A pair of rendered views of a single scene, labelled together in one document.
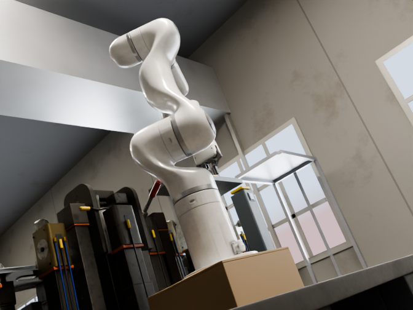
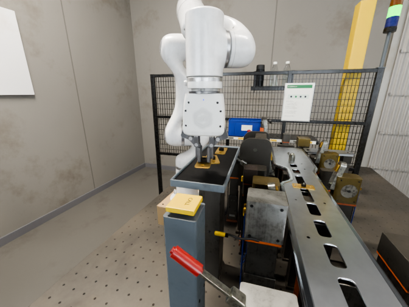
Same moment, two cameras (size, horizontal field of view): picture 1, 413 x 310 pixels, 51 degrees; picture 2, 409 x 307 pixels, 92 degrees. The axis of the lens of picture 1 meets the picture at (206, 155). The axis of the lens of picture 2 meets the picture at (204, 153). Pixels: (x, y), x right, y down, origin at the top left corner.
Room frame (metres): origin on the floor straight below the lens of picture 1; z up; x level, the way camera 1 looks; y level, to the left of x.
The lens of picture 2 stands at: (2.01, -0.15, 1.37)
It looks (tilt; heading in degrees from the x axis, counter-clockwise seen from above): 17 degrees down; 162
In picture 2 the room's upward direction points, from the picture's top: straight up
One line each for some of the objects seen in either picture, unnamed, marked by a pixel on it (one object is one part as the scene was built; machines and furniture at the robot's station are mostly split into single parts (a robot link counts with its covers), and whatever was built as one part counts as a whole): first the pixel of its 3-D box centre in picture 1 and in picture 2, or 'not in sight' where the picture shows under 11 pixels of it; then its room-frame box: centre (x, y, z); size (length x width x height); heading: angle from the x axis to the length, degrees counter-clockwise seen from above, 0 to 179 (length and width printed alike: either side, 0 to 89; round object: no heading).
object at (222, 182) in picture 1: (198, 186); (213, 161); (1.44, 0.06, 1.16); 0.37 x 0.14 x 0.02; 147
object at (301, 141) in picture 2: not in sight; (300, 160); (0.88, 0.98, 0.88); 0.08 x 0.08 x 0.36; 57
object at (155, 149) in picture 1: (170, 162); (192, 145); (1.05, 0.10, 1.11); 0.19 x 0.12 x 0.24; 82
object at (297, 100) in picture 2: not in sight; (297, 102); (0.63, 1.11, 1.30); 0.23 x 0.02 x 0.31; 57
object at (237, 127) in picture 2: not in sight; (246, 127); (0.52, 0.71, 1.09); 0.30 x 0.17 x 0.13; 60
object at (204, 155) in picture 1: (204, 149); (204, 111); (1.55, 0.00, 1.33); 0.10 x 0.07 x 0.11; 64
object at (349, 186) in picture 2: not in sight; (342, 212); (1.49, 0.66, 0.87); 0.12 x 0.07 x 0.35; 57
